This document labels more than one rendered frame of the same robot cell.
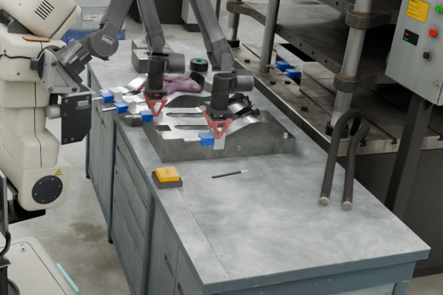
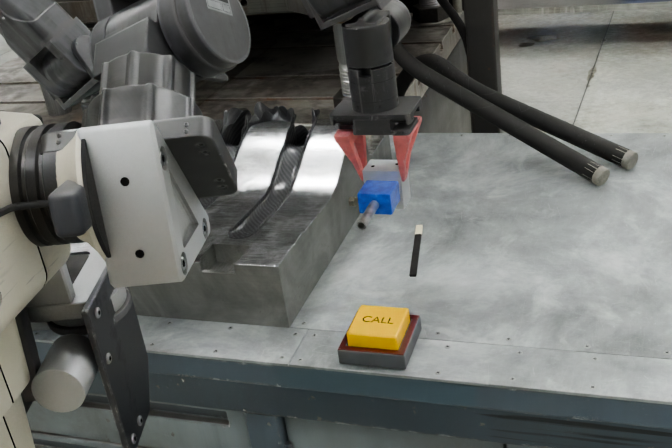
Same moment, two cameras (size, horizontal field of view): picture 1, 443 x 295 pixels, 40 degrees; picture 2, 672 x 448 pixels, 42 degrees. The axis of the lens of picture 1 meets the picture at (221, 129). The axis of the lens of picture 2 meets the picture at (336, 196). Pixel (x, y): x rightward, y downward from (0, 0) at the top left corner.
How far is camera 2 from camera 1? 1.39 m
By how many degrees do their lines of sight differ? 40
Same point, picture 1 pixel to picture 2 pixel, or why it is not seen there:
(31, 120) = not seen: outside the picture
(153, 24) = (46, 10)
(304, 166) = (449, 164)
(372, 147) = not seen: hidden behind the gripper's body
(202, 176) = (395, 287)
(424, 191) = not seen: hidden behind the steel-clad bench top
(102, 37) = not seen: outside the picture
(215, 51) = not seen: outside the picture
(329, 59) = not seen: outside the picture
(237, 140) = (347, 186)
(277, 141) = (377, 151)
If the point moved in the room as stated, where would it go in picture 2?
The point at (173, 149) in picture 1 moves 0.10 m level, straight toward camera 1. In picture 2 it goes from (294, 280) to (358, 299)
